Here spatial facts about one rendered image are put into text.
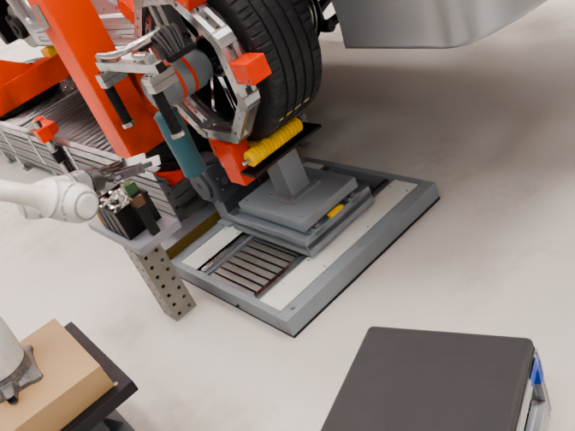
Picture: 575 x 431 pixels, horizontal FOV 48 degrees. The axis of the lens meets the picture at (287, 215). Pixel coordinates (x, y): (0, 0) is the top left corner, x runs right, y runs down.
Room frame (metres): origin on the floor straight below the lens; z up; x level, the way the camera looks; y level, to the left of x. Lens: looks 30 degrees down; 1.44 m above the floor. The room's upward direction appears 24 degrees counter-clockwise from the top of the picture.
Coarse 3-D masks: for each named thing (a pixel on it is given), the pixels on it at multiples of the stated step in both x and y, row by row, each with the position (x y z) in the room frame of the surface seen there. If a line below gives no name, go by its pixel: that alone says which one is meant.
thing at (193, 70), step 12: (180, 60) 2.12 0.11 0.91; (192, 60) 2.12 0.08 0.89; (204, 60) 2.14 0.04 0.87; (180, 72) 2.08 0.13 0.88; (192, 72) 2.09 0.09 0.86; (204, 72) 2.11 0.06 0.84; (180, 84) 2.07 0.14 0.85; (192, 84) 2.09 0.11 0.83; (204, 84) 2.13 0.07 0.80; (168, 96) 2.05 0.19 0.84; (180, 96) 2.07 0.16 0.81
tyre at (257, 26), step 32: (224, 0) 1.99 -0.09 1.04; (256, 0) 1.99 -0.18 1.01; (288, 0) 2.03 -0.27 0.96; (256, 32) 1.94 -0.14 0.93; (288, 32) 1.98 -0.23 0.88; (288, 64) 1.96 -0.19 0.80; (320, 64) 2.05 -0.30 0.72; (192, 96) 2.39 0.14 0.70; (288, 96) 1.98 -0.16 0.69; (256, 128) 2.10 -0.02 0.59
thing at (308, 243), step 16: (352, 192) 2.14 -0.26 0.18; (368, 192) 2.15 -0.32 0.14; (336, 208) 2.08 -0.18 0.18; (352, 208) 2.10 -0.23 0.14; (240, 224) 2.35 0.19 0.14; (256, 224) 2.24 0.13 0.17; (272, 224) 2.22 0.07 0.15; (320, 224) 2.04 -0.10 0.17; (336, 224) 2.06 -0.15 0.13; (272, 240) 2.18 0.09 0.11; (288, 240) 2.07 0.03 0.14; (304, 240) 1.99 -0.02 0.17; (320, 240) 2.01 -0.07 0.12
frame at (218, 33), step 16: (144, 0) 2.21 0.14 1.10; (160, 0) 2.12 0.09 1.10; (144, 16) 2.28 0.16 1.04; (192, 16) 2.00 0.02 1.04; (208, 16) 2.01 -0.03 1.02; (144, 32) 2.33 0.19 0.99; (208, 32) 1.96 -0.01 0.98; (224, 32) 1.95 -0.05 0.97; (224, 48) 1.93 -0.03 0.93; (224, 64) 1.95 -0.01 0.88; (240, 96) 1.94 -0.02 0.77; (256, 96) 1.95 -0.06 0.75; (240, 112) 1.97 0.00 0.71; (256, 112) 2.01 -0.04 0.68; (208, 128) 2.21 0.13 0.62; (224, 128) 2.19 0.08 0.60; (240, 128) 2.01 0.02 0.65
